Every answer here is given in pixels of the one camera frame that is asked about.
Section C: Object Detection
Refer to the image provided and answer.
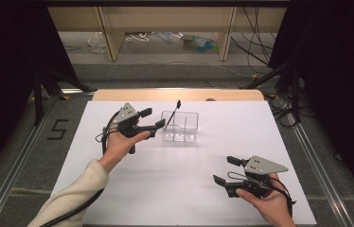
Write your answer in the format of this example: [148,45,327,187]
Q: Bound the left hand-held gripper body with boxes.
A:
[113,101,158,155]

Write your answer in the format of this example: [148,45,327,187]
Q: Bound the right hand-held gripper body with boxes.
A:
[224,154,290,200]

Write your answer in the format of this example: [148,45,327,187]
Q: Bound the thin black brush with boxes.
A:
[164,98,183,131]

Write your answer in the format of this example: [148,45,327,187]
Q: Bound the clear plastic organizer box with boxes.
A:
[159,110,200,144]

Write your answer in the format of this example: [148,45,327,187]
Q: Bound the person's left hand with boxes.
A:
[98,124,151,173]

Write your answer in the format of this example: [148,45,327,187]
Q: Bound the person's right hand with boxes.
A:
[235,172,296,227]

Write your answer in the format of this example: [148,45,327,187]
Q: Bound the wooden table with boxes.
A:
[91,88,265,102]

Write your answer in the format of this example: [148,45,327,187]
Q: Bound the white table cover sheet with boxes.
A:
[50,99,318,226]

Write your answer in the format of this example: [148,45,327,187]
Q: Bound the black metal stand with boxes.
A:
[239,60,303,125]
[31,66,96,127]

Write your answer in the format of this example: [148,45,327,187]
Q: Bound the clear plastic bag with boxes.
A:
[86,31,108,54]

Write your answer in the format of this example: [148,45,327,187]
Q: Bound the bag of colourful bottles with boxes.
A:
[180,32,220,54]

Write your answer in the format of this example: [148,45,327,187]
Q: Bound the beige wooden shelf unit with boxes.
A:
[47,6,289,62]

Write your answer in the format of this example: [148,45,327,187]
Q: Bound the black curtain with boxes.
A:
[268,0,354,204]
[0,0,80,187]

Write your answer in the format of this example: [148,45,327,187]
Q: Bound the aluminium floor rail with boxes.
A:
[287,113,354,227]
[0,94,60,227]

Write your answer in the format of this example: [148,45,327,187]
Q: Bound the black floor cable bundle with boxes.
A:
[263,92,300,128]

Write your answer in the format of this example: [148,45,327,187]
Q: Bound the white rope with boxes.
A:
[124,31,154,43]

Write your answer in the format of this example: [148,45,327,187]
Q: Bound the white floor cable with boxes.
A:
[122,59,257,80]

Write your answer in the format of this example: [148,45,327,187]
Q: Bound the hanging black cables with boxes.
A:
[230,6,277,68]

